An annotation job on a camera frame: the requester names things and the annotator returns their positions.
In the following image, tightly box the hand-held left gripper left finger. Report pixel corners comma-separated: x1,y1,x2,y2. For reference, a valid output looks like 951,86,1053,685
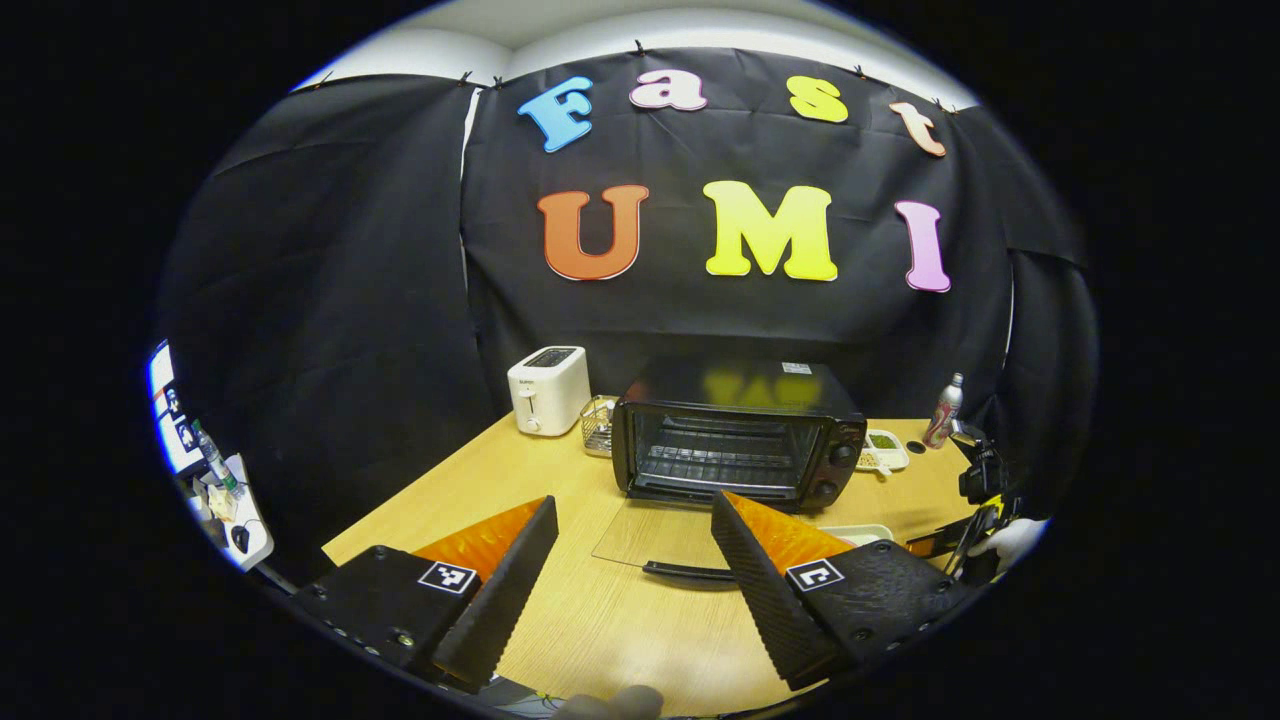
293,495,559,693

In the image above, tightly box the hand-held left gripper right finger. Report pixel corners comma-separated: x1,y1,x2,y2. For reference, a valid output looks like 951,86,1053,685
711,490,986,691

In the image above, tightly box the black electric oven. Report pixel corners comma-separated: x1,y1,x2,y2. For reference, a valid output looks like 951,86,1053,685
592,360,868,584

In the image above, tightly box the silver bottle with pink label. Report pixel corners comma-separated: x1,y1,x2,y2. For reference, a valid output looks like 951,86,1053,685
922,373,966,450

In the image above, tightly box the white divided dish with grains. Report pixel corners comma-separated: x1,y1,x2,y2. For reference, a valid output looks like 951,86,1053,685
856,429,910,476

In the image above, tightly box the white toaster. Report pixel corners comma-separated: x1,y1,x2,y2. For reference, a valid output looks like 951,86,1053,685
507,346,592,437

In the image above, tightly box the white side table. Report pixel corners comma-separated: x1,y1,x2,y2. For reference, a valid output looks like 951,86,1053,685
185,455,276,573

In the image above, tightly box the green bottle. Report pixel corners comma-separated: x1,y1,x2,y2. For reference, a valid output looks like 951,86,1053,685
193,420,241,496

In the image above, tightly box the computer monitor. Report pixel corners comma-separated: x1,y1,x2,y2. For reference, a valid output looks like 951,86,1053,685
148,340,208,477

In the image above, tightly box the metal wire basket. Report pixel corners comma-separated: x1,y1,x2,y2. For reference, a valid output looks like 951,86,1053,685
580,395,621,459

